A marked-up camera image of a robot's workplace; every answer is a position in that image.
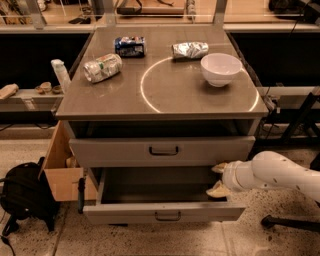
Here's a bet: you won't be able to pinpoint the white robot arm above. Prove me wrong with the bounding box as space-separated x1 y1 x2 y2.
206 151 320 202

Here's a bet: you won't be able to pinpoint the grey drawer cabinet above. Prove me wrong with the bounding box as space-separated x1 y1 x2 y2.
54 25 269 228

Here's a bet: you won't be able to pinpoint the white plastic bottle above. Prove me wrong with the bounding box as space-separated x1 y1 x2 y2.
51 59 71 93

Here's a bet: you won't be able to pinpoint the small round cups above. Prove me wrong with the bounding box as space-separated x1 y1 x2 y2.
35 82 62 95

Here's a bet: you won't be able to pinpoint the black backpack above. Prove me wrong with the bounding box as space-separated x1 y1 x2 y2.
1 157 60 236

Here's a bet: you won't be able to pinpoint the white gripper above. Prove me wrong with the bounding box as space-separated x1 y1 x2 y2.
206 161 254 198

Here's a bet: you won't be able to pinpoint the crushed silver can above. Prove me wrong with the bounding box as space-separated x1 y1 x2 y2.
172 42 209 59

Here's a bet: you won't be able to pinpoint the tan object on shelf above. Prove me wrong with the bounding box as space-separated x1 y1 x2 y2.
0 84 19 100

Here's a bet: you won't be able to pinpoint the grey drawer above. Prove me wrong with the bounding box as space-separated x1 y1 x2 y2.
84 166 245 225
69 136 255 168

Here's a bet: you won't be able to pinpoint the grey top drawer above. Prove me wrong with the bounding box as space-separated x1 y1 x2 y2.
69 136 255 168

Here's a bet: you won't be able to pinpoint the black office chair base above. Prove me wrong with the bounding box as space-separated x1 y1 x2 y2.
260 151 320 234

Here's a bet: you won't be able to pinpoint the cardboard box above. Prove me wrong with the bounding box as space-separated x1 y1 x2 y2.
42 122 98 201

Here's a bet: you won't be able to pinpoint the blue soda can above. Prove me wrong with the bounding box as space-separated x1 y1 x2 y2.
114 36 146 58

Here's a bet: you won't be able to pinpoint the white bowl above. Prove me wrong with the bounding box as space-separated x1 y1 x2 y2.
200 53 242 87

